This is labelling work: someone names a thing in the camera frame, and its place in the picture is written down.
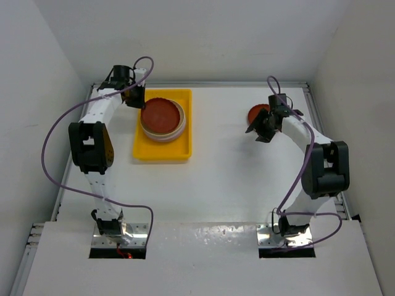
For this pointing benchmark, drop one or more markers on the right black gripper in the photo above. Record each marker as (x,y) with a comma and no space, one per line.
(265,137)

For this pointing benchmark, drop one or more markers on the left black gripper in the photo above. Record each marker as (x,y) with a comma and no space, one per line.
(139,103)

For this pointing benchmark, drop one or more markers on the red plate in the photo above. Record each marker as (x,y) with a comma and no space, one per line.
(254,111)
(160,115)

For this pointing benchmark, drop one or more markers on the tan plate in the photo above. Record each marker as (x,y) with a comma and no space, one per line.
(174,132)

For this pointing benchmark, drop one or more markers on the white plate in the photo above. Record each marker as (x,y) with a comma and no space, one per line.
(168,137)

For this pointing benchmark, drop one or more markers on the pink plate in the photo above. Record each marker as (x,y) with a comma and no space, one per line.
(168,141)

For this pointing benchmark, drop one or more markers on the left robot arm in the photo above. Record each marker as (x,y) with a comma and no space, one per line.
(91,147)

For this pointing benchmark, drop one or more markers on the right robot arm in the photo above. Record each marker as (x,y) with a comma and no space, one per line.
(325,168)

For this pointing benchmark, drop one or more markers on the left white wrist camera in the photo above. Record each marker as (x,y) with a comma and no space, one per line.
(138,73)

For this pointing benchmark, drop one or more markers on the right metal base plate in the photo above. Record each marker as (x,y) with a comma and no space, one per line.
(269,237)

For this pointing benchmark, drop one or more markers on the metal base plate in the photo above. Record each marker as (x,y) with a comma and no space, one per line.
(132,236)
(269,237)

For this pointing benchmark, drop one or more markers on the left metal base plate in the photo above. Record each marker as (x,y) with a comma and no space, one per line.
(132,236)

